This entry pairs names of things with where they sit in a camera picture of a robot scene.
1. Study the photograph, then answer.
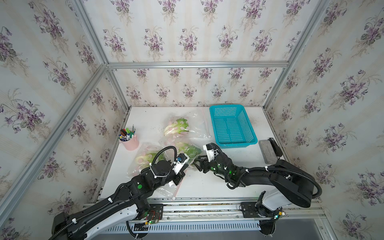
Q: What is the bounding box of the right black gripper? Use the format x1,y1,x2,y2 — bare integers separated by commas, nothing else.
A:
191,154,230,179

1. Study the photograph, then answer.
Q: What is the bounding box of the clear zip-top bag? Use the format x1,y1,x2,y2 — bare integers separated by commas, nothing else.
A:
168,138,203,166
163,109,212,139
126,143,180,201

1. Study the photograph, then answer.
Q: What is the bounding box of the green chinese cabbage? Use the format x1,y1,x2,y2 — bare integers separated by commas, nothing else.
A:
175,142,202,165

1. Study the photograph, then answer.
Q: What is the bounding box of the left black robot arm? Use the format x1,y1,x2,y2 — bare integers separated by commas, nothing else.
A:
51,146,190,240

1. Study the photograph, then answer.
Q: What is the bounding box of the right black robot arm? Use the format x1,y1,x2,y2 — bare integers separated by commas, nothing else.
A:
193,143,323,236

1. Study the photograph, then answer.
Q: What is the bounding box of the near bagged cabbage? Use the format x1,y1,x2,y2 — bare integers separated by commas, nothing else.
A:
135,152,157,165

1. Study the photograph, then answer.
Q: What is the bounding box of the bagged cabbage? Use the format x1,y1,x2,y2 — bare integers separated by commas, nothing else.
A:
164,118,189,136
135,152,157,165

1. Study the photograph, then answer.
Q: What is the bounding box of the far bagged cabbage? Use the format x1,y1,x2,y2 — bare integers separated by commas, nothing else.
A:
164,118,189,136

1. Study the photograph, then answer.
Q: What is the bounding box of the teal plastic basket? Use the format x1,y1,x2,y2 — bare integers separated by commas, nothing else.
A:
209,105,258,149

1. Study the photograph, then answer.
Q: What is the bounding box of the pink pen cup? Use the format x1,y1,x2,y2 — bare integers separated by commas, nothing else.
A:
119,135,140,151

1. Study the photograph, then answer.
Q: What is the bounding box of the coloured pens bundle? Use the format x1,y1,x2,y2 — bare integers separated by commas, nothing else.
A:
119,125,136,142

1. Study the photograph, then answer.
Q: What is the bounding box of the grey whiteboard eraser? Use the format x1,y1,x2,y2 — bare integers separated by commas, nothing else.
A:
259,138,283,165

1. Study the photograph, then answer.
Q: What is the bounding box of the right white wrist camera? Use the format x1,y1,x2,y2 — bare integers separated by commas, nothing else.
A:
203,144,215,163

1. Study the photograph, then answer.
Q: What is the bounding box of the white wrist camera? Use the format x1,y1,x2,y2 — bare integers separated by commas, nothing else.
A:
173,153,190,175
203,144,215,163

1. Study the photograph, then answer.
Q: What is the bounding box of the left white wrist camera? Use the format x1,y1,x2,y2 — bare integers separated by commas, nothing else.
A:
173,153,190,175

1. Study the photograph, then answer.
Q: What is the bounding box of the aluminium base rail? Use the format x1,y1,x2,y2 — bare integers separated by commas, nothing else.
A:
148,198,327,223

